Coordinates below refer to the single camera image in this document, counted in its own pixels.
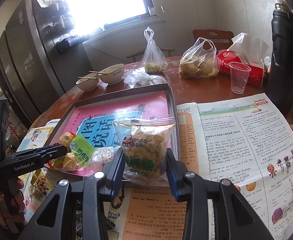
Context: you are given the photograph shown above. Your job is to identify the yellow pastry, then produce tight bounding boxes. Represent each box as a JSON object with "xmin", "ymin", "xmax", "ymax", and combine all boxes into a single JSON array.
[{"xmin": 47, "ymin": 152, "xmax": 79, "ymax": 171}]

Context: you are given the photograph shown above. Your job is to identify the green milk snack wrapper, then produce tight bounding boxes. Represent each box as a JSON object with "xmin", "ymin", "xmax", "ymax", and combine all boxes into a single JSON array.
[{"xmin": 70, "ymin": 134, "xmax": 95, "ymax": 168}]

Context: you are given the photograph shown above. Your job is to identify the pork floss cake pack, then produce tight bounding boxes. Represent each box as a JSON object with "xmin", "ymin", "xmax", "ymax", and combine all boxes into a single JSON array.
[{"xmin": 114, "ymin": 117, "xmax": 175, "ymax": 188}]

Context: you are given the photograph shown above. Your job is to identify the yellow wafer snack pack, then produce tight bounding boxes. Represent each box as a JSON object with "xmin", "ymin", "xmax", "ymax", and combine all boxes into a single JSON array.
[{"xmin": 31, "ymin": 169, "xmax": 54, "ymax": 196}]

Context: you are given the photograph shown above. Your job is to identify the clear red-candy bag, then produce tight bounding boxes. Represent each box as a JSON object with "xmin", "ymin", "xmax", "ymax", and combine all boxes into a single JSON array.
[{"xmin": 91, "ymin": 146, "xmax": 120, "ymax": 166}]

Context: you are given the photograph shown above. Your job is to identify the orange rice cracker pack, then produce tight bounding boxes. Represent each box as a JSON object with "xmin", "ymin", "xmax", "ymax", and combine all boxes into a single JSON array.
[{"xmin": 53, "ymin": 131, "xmax": 76, "ymax": 149}]

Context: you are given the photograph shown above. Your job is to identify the Snickers bar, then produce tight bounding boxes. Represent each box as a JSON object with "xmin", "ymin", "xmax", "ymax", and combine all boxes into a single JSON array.
[{"xmin": 76, "ymin": 210, "xmax": 116, "ymax": 232}]

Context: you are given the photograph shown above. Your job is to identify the plastic bag of fried snacks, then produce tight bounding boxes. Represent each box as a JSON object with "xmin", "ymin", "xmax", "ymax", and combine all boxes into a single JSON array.
[{"xmin": 178, "ymin": 37, "xmax": 220, "ymax": 79}]

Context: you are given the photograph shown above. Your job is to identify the person's left hand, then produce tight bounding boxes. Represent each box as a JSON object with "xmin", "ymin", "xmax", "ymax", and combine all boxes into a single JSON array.
[{"xmin": 0, "ymin": 178, "xmax": 25, "ymax": 228}]

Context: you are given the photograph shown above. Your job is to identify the left newspaper sheet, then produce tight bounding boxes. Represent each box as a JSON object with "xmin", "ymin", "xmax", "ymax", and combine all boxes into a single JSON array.
[{"xmin": 18, "ymin": 119, "xmax": 60, "ymax": 225}]

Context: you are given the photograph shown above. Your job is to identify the dark cardboard box tray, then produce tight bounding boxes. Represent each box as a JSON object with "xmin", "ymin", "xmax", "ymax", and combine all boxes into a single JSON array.
[{"xmin": 43, "ymin": 82, "xmax": 181, "ymax": 181}]

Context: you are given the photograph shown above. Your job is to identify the pink Chinese workbook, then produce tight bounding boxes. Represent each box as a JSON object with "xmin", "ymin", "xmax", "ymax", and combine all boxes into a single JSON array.
[{"xmin": 47, "ymin": 90, "xmax": 172, "ymax": 177}]

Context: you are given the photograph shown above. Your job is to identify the left ceramic bowl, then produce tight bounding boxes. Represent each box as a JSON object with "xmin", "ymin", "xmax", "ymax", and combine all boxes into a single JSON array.
[{"xmin": 76, "ymin": 73, "xmax": 100, "ymax": 92}]

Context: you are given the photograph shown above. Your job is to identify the ceramic bowl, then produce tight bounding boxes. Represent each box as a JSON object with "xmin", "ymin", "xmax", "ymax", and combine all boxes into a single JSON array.
[
  {"xmin": 98, "ymin": 63, "xmax": 125, "ymax": 85},
  {"xmin": 76, "ymin": 73, "xmax": 100, "ymax": 92}
]

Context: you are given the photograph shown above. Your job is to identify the dark refrigerator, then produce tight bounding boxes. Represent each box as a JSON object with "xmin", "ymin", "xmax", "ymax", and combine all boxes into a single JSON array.
[{"xmin": 0, "ymin": 0, "xmax": 92, "ymax": 128}]

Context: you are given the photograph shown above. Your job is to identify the chopsticks pair on bowls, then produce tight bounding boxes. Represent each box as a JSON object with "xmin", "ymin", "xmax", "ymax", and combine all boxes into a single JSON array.
[{"xmin": 78, "ymin": 70, "xmax": 109, "ymax": 80}]

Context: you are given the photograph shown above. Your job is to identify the right ceramic bowl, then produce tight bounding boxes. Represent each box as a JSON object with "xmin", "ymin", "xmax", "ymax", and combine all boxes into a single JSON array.
[{"xmin": 98, "ymin": 63, "xmax": 125, "ymax": 85}]

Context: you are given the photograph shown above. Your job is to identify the crumpled clear plastic bag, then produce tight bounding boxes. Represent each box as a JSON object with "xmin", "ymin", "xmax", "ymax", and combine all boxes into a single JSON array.
[{"xmin": 124, "ymin": 68, "xmax": 166, "ymax": 86}]

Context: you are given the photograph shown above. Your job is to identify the clear plastic cup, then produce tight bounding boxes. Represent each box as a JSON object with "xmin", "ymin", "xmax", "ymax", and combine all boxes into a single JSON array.
[{"xmin": 229, "ymin": 62, "xmax": 251, "ymax": 94}]

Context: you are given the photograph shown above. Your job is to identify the tall tied plastic bag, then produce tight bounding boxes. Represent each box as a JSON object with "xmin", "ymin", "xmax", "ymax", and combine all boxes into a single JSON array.
[{"xmin": 141, "ymin": 27, "xmax": 168, "ymax": 74}]

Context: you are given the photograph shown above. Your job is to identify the red tissue pack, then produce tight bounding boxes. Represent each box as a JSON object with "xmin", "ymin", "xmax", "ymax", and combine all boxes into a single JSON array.
[{"xmin": 216, "ymin": 33, "xmax": 269, "ymax": 88}]

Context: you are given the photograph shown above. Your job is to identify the wooden chair back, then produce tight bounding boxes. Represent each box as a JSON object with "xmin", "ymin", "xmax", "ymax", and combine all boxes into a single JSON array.
[{"xmin": 193, "ymin": 29, "xmax": 234, "ymax": 50}]

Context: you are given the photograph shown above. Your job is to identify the black thermos bottle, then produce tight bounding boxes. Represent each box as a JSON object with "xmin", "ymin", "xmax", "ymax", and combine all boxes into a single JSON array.
[{"xmin": 266, "ymin": 0, "xmax": 293, "ymax": 115}]

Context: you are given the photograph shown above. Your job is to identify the window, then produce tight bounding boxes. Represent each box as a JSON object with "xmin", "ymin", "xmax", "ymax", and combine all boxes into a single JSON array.
[{"xmin": 54, "ymin": 0, "xmax": 164, "ymax": 38}]

